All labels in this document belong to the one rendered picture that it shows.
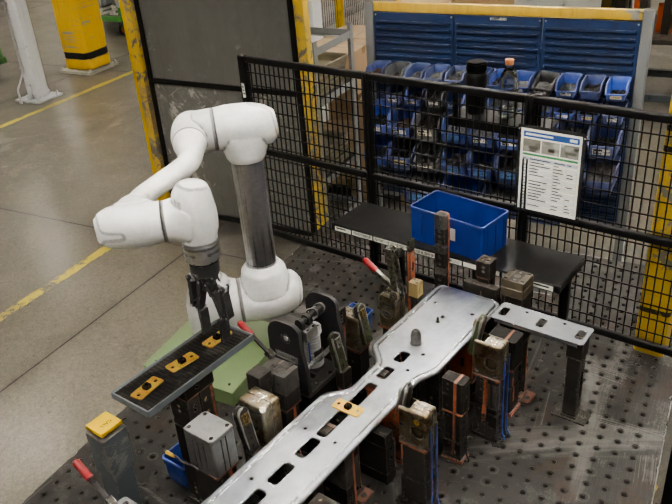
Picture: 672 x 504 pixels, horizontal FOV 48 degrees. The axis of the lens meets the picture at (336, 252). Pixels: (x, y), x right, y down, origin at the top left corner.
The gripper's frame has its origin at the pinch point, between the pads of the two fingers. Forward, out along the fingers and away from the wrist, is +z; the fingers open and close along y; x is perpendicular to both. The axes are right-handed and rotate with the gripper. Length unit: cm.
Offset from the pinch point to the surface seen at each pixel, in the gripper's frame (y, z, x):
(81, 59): -656, 103, 419
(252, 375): 12.7, 10.4, -1.1
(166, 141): -243, 55, 190
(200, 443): 19.0, 11.0, -26.2
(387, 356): 31, 20, 35
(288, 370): 17.7, 12.4, 7.4
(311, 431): 31.6, 20.1, -1.4
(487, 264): 37, 13, 84
